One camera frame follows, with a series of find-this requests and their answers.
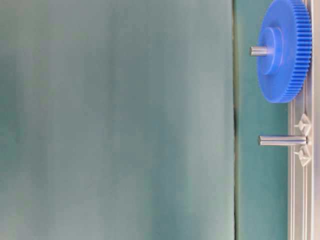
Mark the bare steel shaft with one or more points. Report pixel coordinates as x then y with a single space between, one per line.
282 140

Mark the steel shaft through large gear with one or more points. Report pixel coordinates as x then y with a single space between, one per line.
260 51

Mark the large blue gear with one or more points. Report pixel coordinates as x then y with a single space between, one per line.
286 32

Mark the green table mat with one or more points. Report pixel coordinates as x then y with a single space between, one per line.
261 172

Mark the white plastic shaft bracket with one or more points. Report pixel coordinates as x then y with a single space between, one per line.
305 127

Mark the silver aluminium extrusion rail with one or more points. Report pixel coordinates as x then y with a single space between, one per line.
304 182

